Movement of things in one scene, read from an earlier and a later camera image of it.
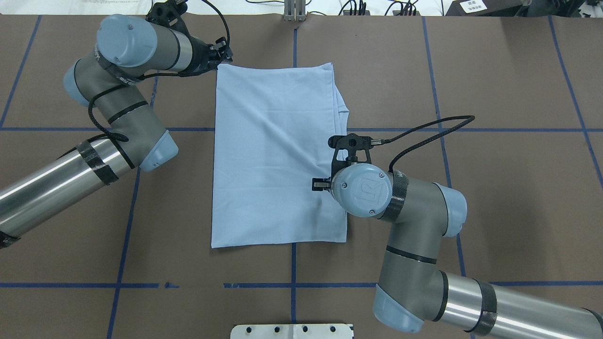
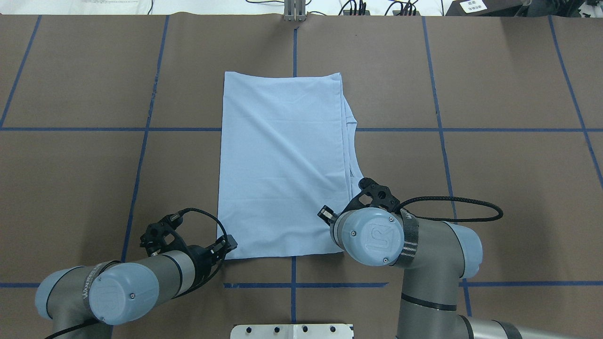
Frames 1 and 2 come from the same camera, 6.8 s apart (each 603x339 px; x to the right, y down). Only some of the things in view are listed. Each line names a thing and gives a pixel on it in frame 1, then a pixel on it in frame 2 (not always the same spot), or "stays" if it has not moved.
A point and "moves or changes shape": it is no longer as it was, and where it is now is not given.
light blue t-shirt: x=272 y=126 moves or changes shape
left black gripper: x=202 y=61 -> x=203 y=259
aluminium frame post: x=295 y=10 stays
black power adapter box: x=484 y=8 stays
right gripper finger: x=321 y=184 -> x=327 y=214
